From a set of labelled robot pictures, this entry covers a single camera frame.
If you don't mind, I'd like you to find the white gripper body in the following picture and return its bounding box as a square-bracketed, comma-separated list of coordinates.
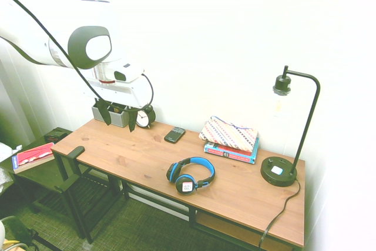
[83, 79, 153, 109]

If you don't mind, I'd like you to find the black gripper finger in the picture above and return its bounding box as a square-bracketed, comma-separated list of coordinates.
[96, 99, 112, 126]
[128, 110, 137, 133]

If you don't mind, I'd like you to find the blue and black headphone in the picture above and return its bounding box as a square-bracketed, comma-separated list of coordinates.
[166, 156, 216, 195]

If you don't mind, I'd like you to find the black headphone hanger clamp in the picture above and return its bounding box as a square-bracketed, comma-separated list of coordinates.
[53, 145, 86, 193]

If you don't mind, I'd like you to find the black alarm clock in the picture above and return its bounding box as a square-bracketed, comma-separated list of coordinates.
[135, 105, 157, 130]

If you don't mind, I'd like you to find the grey desk organizer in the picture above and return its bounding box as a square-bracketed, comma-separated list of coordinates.
[91, 102, 130, 129]

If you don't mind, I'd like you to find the black smartphone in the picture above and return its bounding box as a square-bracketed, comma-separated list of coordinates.
[163, 126, 187, 145]

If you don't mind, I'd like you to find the small black box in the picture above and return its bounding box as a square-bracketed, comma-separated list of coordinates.
[43, 129, 69, 143]

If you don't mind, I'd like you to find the red cover book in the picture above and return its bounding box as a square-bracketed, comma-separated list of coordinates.
[11, 142, 56, 175]

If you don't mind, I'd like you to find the dark green side table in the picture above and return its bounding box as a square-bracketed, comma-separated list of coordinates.
[0, 127, 124, 234]

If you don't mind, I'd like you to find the striped fabric pouch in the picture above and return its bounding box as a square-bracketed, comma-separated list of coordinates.
[198, 115, 260, 153]

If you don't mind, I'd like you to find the white crumpled cloth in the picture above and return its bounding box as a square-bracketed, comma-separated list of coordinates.
[0, 141, 24, 164]

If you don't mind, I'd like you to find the blue and red book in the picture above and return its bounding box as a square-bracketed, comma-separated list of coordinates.
[203, 137, 261, 165]

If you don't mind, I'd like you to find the clear lamp bulb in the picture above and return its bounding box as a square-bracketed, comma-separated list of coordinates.
[271, 91, 288, 118]

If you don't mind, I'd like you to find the dark green floor object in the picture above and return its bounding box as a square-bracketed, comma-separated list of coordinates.
[1, 215, 41, 251]

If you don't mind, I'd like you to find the black desk lamp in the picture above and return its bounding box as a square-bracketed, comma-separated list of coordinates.
[260, 65, 321, 188]

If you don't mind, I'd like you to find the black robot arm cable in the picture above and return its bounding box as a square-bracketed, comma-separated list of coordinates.
[0, 0, 155, 114]

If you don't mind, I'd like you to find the black lamp power cable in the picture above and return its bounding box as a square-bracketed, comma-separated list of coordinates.
[258, 178, 302, 249]

